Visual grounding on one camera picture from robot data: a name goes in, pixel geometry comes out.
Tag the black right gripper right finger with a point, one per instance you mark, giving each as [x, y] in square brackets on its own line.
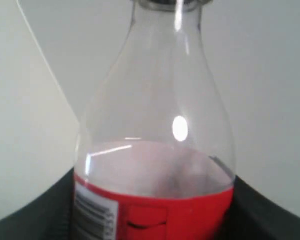
[254, 217]

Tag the clear bottle red label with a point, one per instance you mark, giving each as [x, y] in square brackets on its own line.
[155, 156]

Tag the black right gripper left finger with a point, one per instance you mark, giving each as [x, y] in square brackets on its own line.
[48, 217]

